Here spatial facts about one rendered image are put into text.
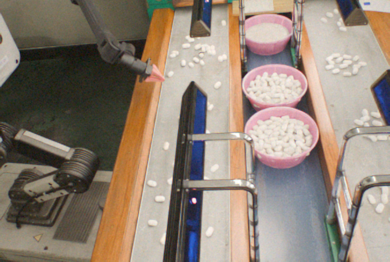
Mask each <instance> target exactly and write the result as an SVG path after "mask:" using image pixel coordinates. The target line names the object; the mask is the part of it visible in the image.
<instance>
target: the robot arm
mask: <svg viewBox="0 0 390 262"><path fill-rule="evenodd" d="M70 1H71V3H73V4H75V5H78V6H80V8H81V10H82V12H83V14H84V16H85V18H86V20H87V22H88V24H89V26H90V27H91V29H92V31H93V33H94V35H95V38H96V43H97V45H98V50H99V53H100V55H101V58H102V59H103V60H104V61H106V62H107V63H108V62H109V63H111V64H113V63H114V62H115V61H116V60H117V58H118V65H120V66H122V67H124V68H126V69H128V70H130V71H132V72H134V73H136V74H138V75H140V77H139V82H140V83H142V82H143V77H144V81H146V82H149V81H159V82H164V81H165V78H164V77H163V76H162V75H161V73H160V72H159V70H158V69H157V67H156V66H155V65H154V64H152V65H150V61H151V59H150V58H148V59H147V61H146V62H143V61H141V60H139V59H137V58H136V57H134V56H135V47H134V46H133V44H131V43H125V42H122V43H121V44H120V43H119V42H118V40H117V39H115V37H114V35H113V34H112V33H111V32H110V31H109V29H108V28H107V26H106V24H105V22H104V20H103V18H102V17H101V15H100V12H99V10H98V9H97V7H96V5H95V3H94V1H93V0H70ZM153 74H155V75H156V76H158V77H159V78H158V77H155V76H153Z"/></svg>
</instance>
